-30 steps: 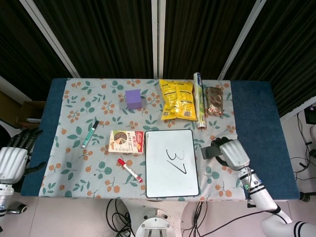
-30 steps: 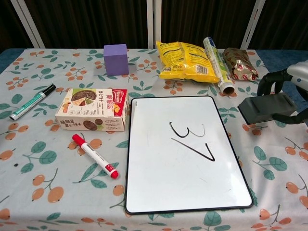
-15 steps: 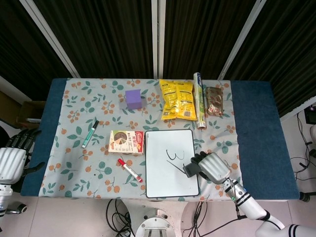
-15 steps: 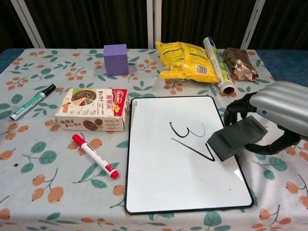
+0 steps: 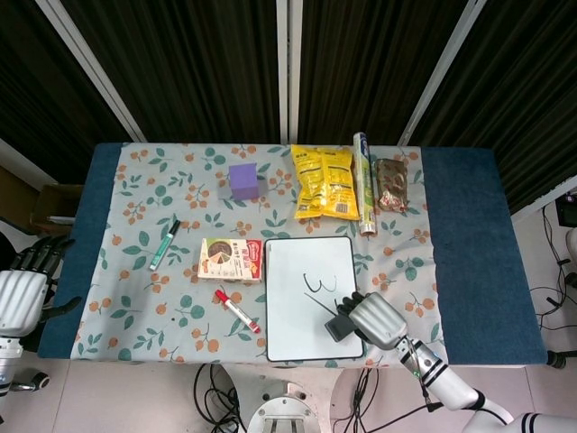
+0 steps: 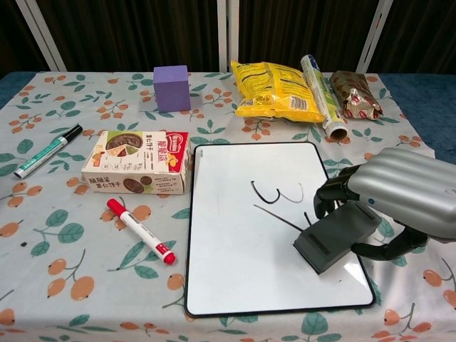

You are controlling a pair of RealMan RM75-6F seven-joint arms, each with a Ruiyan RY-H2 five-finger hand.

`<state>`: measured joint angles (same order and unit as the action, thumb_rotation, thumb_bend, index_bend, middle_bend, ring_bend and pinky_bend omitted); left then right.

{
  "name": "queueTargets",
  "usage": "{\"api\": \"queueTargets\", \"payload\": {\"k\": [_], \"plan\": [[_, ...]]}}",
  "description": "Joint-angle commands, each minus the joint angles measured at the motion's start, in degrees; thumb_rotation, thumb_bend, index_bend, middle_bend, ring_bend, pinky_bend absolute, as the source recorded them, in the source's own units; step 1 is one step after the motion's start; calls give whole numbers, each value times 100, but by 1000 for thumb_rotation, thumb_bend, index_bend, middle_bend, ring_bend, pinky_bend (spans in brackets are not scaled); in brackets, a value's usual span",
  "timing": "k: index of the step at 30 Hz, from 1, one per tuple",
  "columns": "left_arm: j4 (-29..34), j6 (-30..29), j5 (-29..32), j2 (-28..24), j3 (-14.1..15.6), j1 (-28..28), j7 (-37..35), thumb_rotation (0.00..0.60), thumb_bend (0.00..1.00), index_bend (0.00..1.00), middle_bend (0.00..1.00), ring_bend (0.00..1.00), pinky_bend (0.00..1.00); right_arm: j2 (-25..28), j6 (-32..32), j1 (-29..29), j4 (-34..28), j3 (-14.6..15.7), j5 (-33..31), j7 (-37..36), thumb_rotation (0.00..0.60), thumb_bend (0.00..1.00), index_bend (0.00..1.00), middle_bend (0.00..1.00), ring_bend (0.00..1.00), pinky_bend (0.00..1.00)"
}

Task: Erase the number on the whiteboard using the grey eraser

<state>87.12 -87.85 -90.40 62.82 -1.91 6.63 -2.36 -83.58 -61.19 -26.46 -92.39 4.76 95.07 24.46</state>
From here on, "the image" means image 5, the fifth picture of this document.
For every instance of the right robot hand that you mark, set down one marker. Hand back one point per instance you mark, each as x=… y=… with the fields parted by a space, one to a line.
x=378 y=320

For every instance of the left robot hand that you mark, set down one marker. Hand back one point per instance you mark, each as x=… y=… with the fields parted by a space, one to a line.
x=20 y=297

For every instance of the dark grey whiteboard eraser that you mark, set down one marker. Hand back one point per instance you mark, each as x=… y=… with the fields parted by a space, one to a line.
x=338 y=327

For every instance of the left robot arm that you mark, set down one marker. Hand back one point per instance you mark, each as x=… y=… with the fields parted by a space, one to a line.
x=6 y=361

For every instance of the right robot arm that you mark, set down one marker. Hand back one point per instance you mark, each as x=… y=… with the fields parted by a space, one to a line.
x=451 y=388

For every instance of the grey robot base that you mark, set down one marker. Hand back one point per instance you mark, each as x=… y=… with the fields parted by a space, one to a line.
x=284 y=410

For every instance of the red marker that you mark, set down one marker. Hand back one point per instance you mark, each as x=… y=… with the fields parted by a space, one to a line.
x=236 y=311

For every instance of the cardboard box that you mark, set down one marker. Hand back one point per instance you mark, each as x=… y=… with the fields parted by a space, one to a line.
x=58 y=198

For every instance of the blue table cover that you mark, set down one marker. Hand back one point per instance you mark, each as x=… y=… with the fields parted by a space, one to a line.
x=473 y=225

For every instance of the brown gold snack pack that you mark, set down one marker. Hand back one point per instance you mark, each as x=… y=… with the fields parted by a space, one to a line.
x=392 y=185

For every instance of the cling wrap roll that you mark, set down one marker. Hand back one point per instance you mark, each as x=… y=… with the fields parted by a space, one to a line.
x=364 y=180

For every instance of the floral patterned tablecloth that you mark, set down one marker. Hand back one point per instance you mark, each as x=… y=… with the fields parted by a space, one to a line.
x=135 y=203

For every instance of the yellow snack bag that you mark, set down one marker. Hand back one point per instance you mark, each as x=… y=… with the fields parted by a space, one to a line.
x=322 y=180

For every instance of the green marker black cap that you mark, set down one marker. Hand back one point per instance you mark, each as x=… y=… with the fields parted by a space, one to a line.
x=163 y=247

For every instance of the cookie box red beige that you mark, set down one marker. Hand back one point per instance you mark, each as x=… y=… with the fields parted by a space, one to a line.
x=230 y=261

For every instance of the purple foam block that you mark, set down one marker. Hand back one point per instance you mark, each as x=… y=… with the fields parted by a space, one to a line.
x=243 y=182

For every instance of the black curtain panel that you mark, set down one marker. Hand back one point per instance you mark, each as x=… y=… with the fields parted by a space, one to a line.
x=36 y=90
x=369 y=58
x=523 y=90
x=189 y=67

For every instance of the white whiteboard black frame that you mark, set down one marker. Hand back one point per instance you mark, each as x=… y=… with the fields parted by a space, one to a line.
x=293 y=315

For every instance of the white slanted frame post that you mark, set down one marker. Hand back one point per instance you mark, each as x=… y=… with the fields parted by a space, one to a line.
x=94 y=72
x=442 y=72

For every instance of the white upright frame post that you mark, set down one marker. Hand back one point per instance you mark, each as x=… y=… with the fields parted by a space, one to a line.
x=288 y=67

